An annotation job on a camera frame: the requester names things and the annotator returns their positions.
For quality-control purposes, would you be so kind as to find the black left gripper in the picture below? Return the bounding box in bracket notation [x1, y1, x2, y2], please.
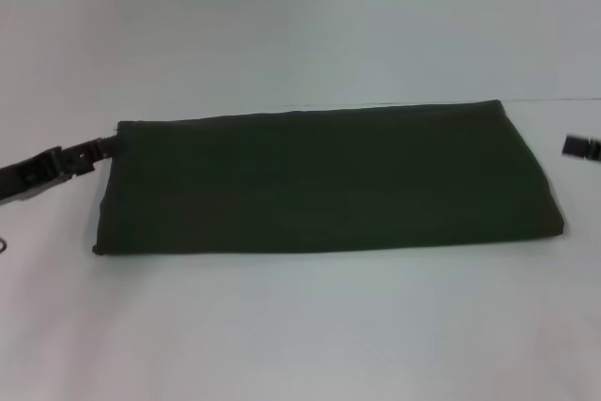
[0, 136, 118, 206]

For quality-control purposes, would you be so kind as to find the dark green shirt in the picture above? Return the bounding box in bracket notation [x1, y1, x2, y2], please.
[90, 99, 565, 257]

